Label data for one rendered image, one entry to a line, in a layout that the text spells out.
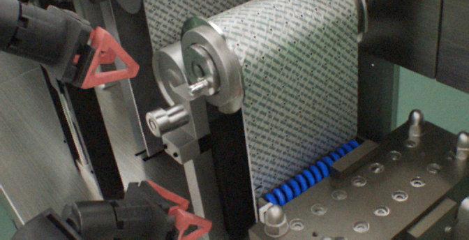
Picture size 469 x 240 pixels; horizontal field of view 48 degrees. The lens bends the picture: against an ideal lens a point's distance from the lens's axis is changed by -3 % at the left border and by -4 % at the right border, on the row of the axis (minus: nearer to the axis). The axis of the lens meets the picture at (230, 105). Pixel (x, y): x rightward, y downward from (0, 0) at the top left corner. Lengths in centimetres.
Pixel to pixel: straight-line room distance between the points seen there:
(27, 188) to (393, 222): 77
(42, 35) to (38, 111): 92
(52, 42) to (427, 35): 57
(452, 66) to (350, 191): 25
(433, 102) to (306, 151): 213
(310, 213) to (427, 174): 20
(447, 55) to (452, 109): 205
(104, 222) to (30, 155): 67
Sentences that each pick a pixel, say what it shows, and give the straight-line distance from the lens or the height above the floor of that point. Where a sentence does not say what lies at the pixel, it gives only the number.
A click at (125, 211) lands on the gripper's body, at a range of 70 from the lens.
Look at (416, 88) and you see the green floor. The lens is 308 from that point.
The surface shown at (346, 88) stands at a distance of 89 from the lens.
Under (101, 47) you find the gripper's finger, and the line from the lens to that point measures 59.
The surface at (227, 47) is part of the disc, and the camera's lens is 70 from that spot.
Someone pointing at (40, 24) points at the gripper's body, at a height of 141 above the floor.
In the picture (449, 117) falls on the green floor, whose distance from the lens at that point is 287.
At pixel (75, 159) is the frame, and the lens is 122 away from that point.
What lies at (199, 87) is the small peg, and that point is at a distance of 73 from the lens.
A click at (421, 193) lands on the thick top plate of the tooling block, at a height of 103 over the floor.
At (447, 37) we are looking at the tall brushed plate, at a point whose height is 123.
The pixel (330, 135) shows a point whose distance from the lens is 91.
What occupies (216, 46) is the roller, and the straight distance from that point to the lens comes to 71.
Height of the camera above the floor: 161
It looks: 33 degrees down
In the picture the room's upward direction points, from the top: 8 degrees counter-clockwise
